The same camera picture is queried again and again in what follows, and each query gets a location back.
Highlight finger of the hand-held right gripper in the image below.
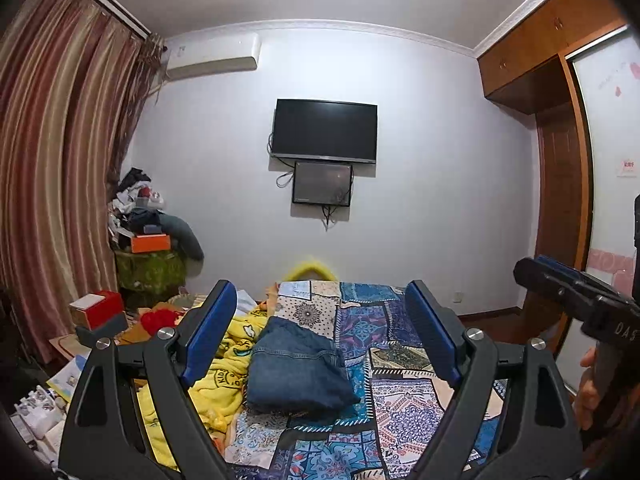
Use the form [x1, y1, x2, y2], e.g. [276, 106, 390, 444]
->
[514, 258, 598, 322]
[537, 255, 638, 306]

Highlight green cloth-covered stand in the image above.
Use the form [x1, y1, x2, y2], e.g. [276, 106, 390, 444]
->
[115, 250, 187, 293]

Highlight white sliding wardrobe door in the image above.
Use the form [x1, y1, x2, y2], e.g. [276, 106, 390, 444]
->
[560, 25, 640, 396]

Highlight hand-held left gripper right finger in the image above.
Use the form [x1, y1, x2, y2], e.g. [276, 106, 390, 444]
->
[400, 280, 586, 480]

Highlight orange box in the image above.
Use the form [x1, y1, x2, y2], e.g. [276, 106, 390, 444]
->
[131, 234, 173, 253]

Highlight small black wall monitor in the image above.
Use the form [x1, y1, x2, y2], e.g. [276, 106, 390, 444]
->
[292, 161, 354, 207]

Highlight wooden door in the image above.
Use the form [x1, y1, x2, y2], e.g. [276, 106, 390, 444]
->
[520, 102, 593, 331]

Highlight blue patchwork blanket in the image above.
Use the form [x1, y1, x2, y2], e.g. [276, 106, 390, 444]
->
[220, 280, 506, 480]

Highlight pile of clothes and clutter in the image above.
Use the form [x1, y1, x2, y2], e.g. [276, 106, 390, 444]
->
[107, 167, 168, 241]

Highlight yellow fuzzy cloth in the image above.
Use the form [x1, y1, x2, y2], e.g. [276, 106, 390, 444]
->
[280, 259, 337, 283]

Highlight blue jeans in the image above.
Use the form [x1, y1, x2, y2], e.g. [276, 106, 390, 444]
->
[246, 317, 362, 418]

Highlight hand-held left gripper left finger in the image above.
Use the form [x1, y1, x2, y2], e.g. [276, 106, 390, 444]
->
[57, 280, 238, 480]

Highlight white air conditioner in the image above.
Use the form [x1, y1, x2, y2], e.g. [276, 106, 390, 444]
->
[165, 32, 262, 81]

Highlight wooden bedside table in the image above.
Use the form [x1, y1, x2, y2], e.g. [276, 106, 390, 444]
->
[47, 310, 151, 366]

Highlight wooden overhead cabinet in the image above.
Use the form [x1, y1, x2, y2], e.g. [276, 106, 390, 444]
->
[477, 0, 631, 116]

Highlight person's right hand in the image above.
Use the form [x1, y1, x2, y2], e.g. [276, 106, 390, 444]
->
[572, 347, 608, 431]

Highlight red cloth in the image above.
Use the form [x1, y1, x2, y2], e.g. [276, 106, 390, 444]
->
[140, 307, 183, 336]

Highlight grey holder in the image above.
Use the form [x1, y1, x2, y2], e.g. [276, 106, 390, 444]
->
[75, 312, 128, 347]

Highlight scattered papers and gadgets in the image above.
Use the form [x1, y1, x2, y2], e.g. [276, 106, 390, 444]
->
[10, 355, 86, 461]

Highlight yellow printed blanket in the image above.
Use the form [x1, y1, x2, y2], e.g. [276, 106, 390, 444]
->
[135, 287, 266, 471]

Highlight red box with white lid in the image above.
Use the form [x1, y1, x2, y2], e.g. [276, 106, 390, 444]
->
[69, 290, 125, 333]

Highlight striped red-brown curtain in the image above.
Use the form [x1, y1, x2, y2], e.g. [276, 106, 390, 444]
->
[0, 0, 163, 366]

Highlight black wall television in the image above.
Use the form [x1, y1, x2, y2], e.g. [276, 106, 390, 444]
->
[270, 99, 378, 166]

